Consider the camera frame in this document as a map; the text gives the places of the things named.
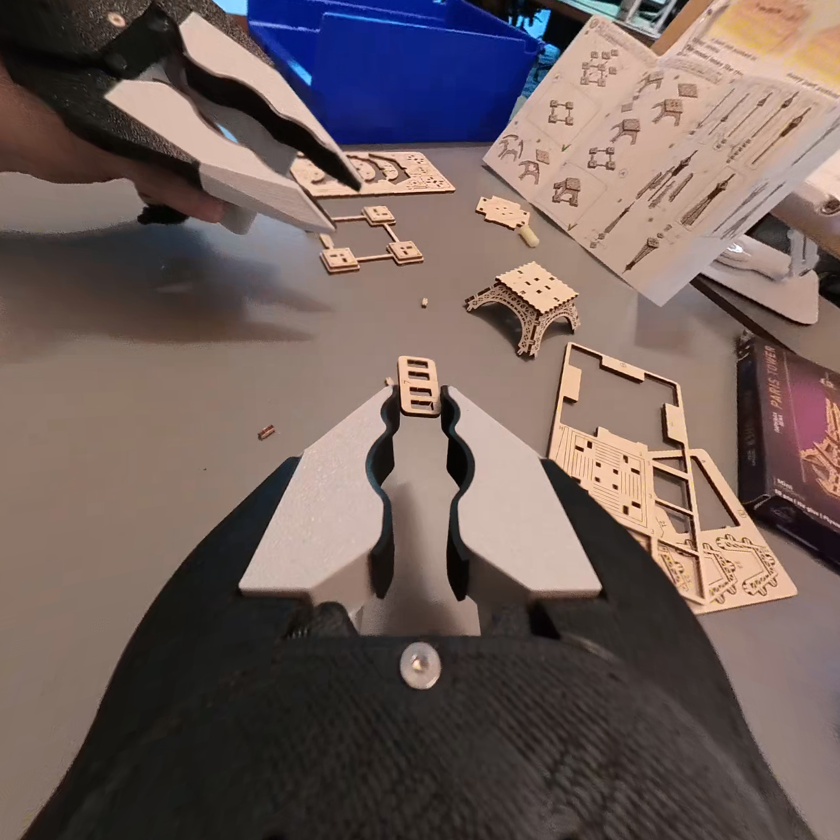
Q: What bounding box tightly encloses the small wooden ladder piece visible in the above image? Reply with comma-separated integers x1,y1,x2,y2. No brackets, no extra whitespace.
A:
397,356,444,417

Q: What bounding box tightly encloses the wooden puzzle sheet with panel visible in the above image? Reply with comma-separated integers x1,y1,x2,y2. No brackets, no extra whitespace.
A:
546,341,701,549

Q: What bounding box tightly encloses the grey desk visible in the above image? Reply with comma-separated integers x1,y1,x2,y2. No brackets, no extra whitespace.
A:
0,141,840,840

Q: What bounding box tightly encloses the dark purple puzzle box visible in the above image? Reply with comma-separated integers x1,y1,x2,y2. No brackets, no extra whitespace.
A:
735,333,840,567

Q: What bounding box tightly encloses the wooden puzzle sheet with arcs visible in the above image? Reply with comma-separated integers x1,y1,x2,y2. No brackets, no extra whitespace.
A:
289,150,457,199

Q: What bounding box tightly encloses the wooden tower base model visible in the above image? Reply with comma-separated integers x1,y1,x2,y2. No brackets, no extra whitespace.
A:
464,261,582,359

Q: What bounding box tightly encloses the engraved wooden puzzle sheet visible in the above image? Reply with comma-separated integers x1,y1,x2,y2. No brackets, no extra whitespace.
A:
646,448,799,616

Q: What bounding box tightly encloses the paper instruction sheet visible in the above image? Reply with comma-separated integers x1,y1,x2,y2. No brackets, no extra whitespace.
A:
482,0,840,307

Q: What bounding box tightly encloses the person's left hand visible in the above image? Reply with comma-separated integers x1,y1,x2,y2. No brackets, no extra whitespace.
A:
0,62,232,224

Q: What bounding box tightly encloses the wooden square frame piece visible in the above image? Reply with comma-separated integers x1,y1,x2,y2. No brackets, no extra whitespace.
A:
319,205,425,275

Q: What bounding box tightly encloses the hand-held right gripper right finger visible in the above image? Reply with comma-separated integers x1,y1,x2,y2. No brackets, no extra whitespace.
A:
441,385,605,636

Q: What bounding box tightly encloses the small flat wooden platform piece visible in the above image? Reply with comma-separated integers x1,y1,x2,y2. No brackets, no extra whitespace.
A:
475,194,532,232

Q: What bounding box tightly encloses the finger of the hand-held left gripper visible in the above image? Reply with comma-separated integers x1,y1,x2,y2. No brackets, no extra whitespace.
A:
177,12,364,193
104,79,337,236

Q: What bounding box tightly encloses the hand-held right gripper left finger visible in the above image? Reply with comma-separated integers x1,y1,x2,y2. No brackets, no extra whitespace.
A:
238,384,400,636

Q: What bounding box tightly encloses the white device with base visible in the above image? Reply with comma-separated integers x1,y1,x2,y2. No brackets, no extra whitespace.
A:
696,174,840,327

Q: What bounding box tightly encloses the blue plastic bin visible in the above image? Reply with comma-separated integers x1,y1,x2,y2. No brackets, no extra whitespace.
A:
248,0,547,147

